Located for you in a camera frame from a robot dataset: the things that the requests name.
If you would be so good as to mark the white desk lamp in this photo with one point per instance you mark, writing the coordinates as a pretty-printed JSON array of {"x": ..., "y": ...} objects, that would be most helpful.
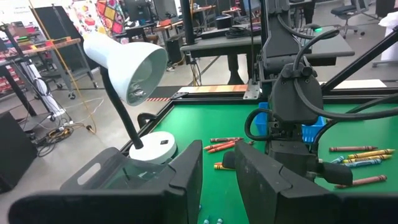
[{"x": 124, "y": 62}]

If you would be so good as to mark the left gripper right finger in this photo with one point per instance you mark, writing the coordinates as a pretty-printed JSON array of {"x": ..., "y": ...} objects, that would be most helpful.
[{"x": 258, "y": 186}]

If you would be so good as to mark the blue plastic basket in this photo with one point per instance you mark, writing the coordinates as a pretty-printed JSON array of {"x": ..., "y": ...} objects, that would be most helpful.
[{"x": 312, "y": 130}]

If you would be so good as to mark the black rig leg strut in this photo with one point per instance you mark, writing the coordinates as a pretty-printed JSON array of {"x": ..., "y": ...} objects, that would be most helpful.
[{"x": 360, "y": 59}]

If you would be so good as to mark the black desk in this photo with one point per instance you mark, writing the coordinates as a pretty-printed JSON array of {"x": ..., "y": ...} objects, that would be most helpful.
[{"x": 217, "y": 46}]

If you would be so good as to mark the black stand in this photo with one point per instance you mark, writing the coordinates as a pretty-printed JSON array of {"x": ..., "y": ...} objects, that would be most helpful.
[{"x": 18, "y": 90}]

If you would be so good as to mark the black board panel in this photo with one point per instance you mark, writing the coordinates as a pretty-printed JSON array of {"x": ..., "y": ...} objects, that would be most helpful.
[{"x": 62, "y": 21}]

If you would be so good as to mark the metal shelf cart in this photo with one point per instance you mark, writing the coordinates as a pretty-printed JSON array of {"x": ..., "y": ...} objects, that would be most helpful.
[{"x": 56, "y": 46}]

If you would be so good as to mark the yellow crayon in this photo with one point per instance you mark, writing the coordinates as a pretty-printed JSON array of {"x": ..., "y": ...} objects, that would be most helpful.
[
  {"x": 219, "y": 167},
  {"x": 367, "y": 159},
  {"x": 370, "y": 153}
]

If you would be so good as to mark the colourful patterned cloth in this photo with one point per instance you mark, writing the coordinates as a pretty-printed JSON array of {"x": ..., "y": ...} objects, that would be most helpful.
[{"x": 109, "y": 15}]

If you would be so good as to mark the office chair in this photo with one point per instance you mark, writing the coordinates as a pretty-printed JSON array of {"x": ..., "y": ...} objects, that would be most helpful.
[{"x": 345, "y": 11}]

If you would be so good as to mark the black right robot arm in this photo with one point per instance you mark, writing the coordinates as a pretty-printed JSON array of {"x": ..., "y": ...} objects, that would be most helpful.
[{"x": 295, "y": 96}]

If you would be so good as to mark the grey translucent bin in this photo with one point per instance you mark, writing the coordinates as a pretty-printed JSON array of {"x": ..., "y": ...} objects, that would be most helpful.
[{"x": 93, "y": 174}]

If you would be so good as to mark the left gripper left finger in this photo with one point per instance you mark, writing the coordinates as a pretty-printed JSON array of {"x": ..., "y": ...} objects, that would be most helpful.
[{"x": 192, "y": 186}]

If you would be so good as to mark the black floor box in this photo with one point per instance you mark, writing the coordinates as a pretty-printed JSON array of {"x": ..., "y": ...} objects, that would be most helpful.
[{"x": 15, "y": 149}]

